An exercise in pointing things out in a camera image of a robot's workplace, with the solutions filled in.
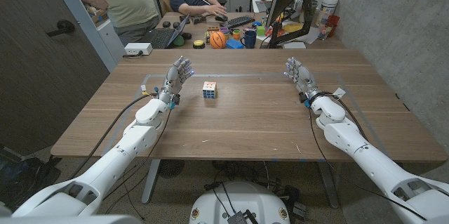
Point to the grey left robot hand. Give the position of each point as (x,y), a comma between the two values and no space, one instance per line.
(173,78)

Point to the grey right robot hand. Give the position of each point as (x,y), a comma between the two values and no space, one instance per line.
(303,78)

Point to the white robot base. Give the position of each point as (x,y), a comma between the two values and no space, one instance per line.
(242,199)

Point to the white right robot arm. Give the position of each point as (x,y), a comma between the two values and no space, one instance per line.
(372,161)

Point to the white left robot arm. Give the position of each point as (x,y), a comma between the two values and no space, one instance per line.
(115,157)

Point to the Rubik's cube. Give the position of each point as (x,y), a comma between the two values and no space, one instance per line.
(209,90)

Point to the green cube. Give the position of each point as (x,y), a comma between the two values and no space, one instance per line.
(260,31)

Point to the white left wrist tag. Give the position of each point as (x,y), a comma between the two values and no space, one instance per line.
(143,88)

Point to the white wrist tag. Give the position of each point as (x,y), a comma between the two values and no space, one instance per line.
(143,88)
(339,93)

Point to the flat white box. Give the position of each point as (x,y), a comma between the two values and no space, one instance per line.
(294,45)

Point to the green ball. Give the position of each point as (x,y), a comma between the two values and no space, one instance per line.
(179,41)

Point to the white right wrist tag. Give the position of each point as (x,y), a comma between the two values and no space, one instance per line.
(339,93)

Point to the yellow and black disc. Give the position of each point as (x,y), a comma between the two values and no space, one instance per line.
(199,44)

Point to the black laptop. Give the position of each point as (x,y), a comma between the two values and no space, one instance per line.
(161,37)

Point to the white power box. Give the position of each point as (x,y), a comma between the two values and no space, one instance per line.
(138,48)

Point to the clear glass jar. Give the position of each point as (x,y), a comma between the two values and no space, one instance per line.
(323,31)

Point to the yellow bowl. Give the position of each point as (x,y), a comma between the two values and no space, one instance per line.
(292,27)

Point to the wooden desk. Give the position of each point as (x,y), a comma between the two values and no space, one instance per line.
(196,31)

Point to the orange basketball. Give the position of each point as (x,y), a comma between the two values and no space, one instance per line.
(217,40)

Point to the black handheld device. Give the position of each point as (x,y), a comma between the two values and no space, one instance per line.
(199,19)

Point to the dark blue mug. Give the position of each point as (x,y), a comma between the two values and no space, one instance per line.
(249,39)

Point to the blue block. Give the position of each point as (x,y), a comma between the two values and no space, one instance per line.
(234,44)

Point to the white canister with lid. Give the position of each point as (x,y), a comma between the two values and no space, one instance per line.
(328,8)

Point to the tan office chair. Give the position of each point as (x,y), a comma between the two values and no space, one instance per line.
(165,3)

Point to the small orange green cup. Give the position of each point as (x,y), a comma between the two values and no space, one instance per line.
(236,34)

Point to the black computer mouse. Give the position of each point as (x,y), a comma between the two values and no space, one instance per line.
(221,18)

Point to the white cabinet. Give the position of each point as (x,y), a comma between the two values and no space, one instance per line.
(101,39)

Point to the black keyboard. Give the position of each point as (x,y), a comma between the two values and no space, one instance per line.
(240,21)

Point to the black round fan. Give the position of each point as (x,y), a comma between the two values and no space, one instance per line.
(171,168)

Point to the grey table leg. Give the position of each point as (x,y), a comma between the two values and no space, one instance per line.
(150,182)
(329,185)

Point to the black power adapters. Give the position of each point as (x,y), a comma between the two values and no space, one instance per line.
(293,203)

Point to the black bag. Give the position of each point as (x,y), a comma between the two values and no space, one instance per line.
(24,178)

